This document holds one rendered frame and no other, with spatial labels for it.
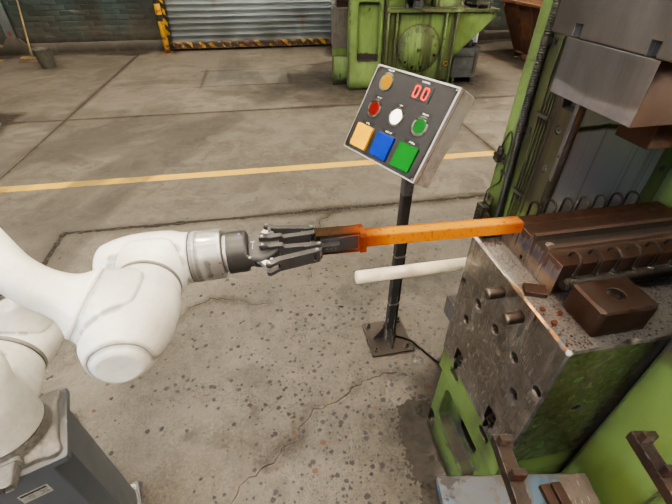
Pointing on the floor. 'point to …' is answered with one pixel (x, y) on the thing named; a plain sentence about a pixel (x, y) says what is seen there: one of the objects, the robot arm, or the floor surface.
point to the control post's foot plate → (375, 334)
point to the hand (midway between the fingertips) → (338, 239)
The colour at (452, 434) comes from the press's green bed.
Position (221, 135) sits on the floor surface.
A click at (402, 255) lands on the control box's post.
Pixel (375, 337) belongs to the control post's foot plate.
